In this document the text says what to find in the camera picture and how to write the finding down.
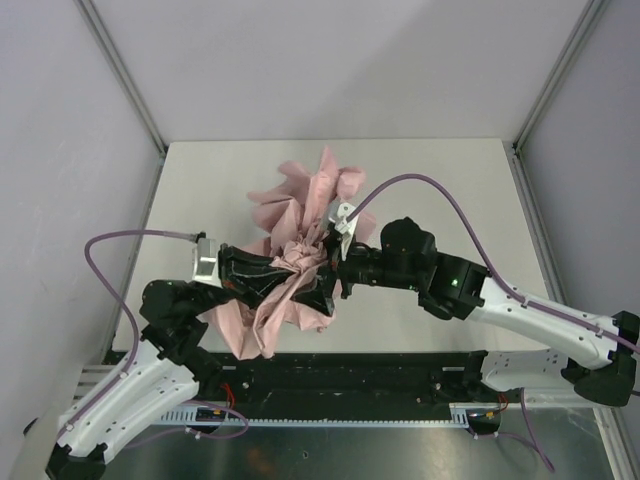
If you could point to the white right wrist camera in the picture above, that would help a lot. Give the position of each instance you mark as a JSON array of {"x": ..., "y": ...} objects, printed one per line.
[{"x": 339, "y": 216}]

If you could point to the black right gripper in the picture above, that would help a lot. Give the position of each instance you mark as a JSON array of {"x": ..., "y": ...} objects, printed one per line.
[{"x": 340, "y": 265}]

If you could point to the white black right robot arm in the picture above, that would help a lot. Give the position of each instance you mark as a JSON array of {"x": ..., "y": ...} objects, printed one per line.
[{"x": 592, "y": 354}]

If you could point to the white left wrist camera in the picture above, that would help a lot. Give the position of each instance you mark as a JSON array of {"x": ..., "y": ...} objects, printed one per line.
[{"x": 205, "y": 262}]

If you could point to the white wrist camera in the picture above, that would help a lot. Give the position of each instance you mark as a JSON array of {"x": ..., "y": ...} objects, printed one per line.
[
  {"x": 339, "y": 216},
  {"x": 205, "y": 262}
]

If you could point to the aluminium corner post right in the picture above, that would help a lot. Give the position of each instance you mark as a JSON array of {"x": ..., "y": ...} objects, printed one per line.
[{"x": 586, "y": 24}]

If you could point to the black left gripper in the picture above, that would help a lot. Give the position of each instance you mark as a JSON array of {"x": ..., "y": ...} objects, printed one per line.
[{"x": 226, "y": 268}]

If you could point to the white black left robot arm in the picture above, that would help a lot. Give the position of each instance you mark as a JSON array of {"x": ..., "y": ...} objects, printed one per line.
[{"x": 166, "y": 365}]

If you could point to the aluminium corner post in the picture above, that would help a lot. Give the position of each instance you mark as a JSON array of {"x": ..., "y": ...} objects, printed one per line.
[
  {"x": 105, "y": 42},
  {"x": 586, "y": 24}
]

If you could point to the pink folding umbrella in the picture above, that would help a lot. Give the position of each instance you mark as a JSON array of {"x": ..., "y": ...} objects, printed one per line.
[{"x": 291, "y": 215}]

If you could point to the aluminium corner post left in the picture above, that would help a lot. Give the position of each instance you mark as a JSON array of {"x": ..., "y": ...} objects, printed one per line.
[{"x": 105, "y": 42}]

